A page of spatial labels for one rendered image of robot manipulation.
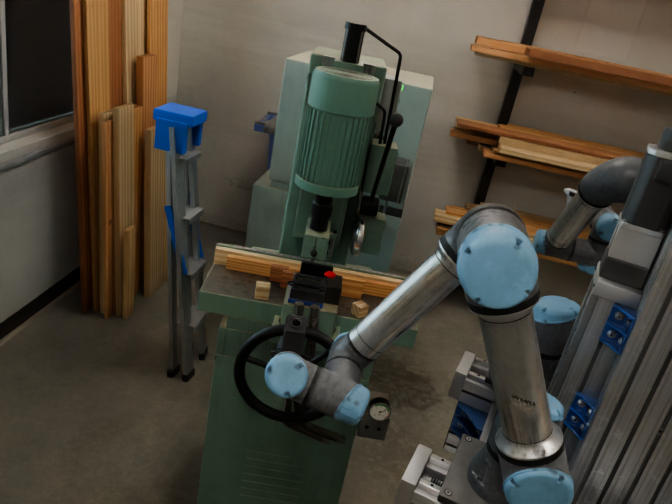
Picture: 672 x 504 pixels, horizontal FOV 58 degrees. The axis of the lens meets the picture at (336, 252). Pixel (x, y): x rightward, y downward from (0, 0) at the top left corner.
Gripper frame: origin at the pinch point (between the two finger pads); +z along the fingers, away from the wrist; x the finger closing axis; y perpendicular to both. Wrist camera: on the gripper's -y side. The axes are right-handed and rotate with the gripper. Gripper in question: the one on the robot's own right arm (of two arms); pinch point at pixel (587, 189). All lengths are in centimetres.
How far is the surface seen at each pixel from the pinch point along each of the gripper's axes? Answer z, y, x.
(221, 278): -61, 19, -108
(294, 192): -34, 1, -93
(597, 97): 178, -10, 40
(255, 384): -68, 48, -96
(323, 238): -56, 6, -80
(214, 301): -70, 22, -106
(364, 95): -57, -33, -71
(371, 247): -34, 16, -69
